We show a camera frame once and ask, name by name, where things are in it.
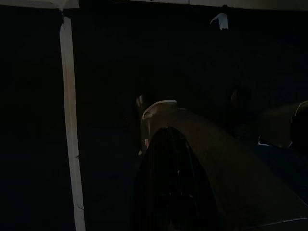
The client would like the white paper scrap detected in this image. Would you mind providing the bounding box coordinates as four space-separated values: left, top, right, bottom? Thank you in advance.
210 13 229 31

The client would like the white tape strip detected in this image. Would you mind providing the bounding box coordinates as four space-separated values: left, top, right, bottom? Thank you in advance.
58 16 87 231

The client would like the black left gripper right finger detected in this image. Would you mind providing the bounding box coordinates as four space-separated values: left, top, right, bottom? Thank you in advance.
168 126 218 231

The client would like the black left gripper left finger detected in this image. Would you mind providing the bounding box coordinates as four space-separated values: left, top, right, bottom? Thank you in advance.
132 126 170 231

